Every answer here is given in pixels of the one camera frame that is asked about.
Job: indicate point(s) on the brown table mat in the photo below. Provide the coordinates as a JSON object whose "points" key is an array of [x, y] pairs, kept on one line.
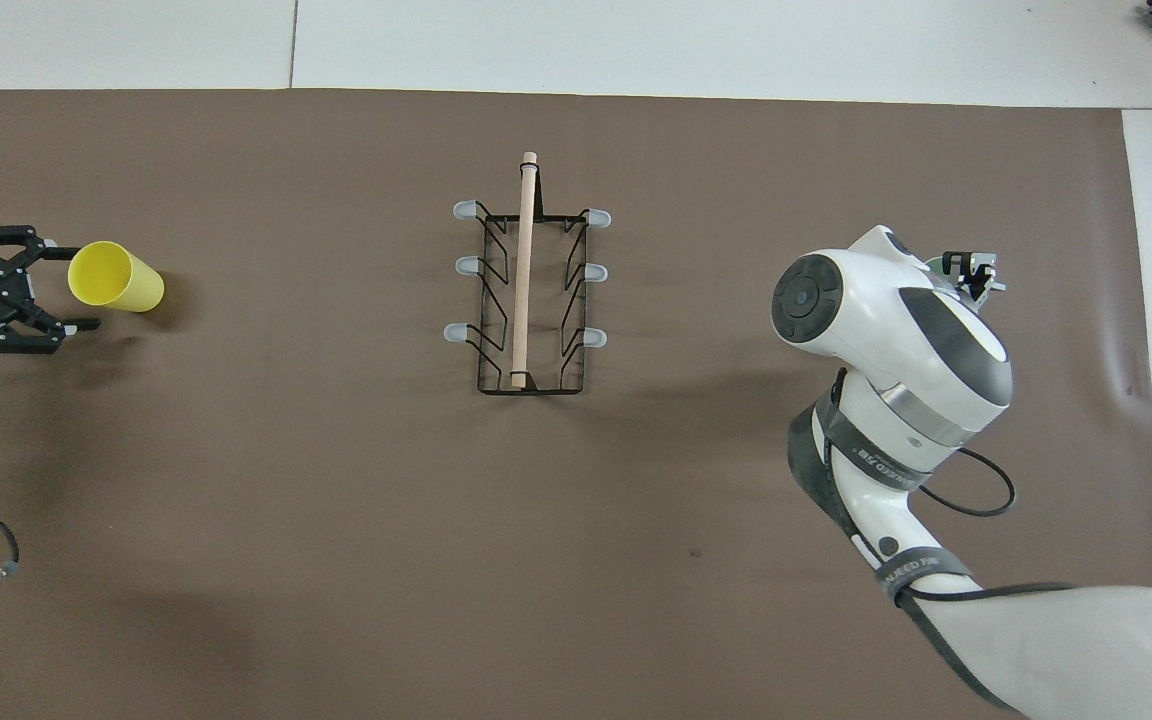
{"points": [[336, 500]]}

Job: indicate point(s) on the yellow plastic cup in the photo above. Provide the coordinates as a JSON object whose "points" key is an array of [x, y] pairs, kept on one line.
{"points": [[126, 285]]}

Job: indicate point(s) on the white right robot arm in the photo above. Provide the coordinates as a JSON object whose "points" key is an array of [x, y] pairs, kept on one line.
{"points": [[886, 320]]}

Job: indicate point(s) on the light green plastic cup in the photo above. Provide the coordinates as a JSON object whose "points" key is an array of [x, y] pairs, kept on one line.
{"points": [[935, 266]]}

